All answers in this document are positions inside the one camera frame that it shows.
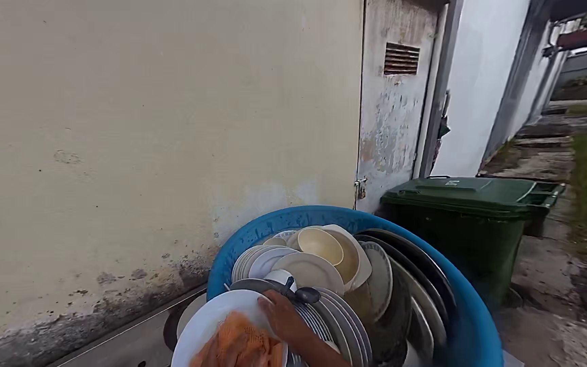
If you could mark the black ladle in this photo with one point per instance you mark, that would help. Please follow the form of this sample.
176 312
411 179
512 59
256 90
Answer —
308 294

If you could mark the small beige bowl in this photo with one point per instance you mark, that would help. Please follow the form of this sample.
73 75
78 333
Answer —
275 241

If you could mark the small cream bowl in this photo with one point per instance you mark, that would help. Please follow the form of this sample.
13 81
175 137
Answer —
319 245

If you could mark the white oval plate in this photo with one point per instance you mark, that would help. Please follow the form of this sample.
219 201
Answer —
265 262

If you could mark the dark metal pot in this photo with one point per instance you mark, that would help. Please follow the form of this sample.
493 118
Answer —
393 326

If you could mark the beige dish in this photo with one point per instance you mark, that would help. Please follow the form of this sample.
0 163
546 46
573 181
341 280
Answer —
189 314

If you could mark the person's right hand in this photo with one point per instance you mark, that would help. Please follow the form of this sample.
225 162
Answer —
288 320

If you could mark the large white plate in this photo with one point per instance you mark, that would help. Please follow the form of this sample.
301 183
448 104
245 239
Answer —
202 318

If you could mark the silver metal tray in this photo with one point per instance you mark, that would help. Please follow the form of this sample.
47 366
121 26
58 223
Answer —
426 306

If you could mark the weathered white metal door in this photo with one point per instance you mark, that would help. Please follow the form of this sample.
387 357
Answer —
386 117

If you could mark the stack of small white plates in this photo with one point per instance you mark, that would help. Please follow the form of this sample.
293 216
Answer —
243 262

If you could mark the stack of large plates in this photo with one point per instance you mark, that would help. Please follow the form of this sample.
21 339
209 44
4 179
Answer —
344 321

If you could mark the person's right forearm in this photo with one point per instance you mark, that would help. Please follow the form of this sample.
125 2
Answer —
321 352

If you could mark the black round tray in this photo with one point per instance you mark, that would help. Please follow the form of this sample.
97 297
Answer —
433 265

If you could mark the green wheeled trash bin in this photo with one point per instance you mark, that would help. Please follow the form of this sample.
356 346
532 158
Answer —
466 244

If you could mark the person's right fingers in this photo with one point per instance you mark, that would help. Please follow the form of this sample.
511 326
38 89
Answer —
268 308

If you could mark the dark round tray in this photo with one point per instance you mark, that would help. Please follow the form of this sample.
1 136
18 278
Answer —
423 278

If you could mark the large blue plastic tub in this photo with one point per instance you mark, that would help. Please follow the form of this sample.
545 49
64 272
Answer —
477 326

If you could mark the patterned rim plate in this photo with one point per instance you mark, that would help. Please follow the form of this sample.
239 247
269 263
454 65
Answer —
380 278

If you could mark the grey plate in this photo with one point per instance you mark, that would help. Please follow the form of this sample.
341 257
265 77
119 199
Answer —
248 285

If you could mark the orange mesh cloth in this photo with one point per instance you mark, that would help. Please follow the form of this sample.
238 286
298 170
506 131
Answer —
241 342

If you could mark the green and red cloth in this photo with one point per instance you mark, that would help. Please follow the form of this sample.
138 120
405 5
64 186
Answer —
443 128

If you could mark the rusty padlock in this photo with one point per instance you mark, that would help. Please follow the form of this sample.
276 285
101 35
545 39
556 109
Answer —
362 192

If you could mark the white cup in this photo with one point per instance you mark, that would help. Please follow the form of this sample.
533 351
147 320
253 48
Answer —
279 276

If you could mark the round beige plate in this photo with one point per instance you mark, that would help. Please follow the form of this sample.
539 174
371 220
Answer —
314 270

